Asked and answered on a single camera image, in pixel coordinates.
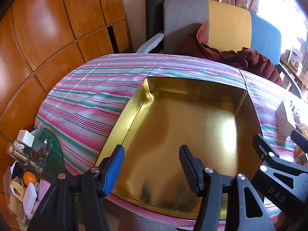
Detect large white carton box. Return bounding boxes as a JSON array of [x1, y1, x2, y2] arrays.
[[275, 101, 296, 138]]

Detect gold metal tin box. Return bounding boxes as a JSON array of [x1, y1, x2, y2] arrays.
[[95, 77, 263, 221]]

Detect striped pink green bedsheet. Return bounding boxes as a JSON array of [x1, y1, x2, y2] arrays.
[[34, 53, 308, 229]]

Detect green glass side table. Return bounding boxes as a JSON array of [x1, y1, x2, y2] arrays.
[[26, 128, 66, 182]]

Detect eyeglasses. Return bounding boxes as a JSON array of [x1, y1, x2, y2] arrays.
[[35, 138, 53, 174]]

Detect wooden side desk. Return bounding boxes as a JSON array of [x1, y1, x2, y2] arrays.
[[278, 57, 307, 99]]

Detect orange fruit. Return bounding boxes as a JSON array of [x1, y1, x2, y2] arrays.
[[23, 172, 37, 186]]

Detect white boxed appliance carton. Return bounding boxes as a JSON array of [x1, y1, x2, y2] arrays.
[[287, 48, 302, 70]]

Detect white soap case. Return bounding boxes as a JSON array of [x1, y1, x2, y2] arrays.
[[23, 182, 37, 216]]

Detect small white cube box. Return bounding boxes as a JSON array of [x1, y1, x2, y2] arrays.
[[16, 130, 35, 148]]

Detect gold perfume bottle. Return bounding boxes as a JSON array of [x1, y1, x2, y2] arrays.
[[6, 142, 29, 165]]

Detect tricolour fabric armchair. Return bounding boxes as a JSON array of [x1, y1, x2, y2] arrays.
[[137, 0, 303, 98]]

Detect wooden wardrobe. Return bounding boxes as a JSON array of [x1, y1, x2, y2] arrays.
[[0, 0, 132, 230]]

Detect black rolled mat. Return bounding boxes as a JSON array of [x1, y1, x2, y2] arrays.
[[145, 0, 164, 41]]

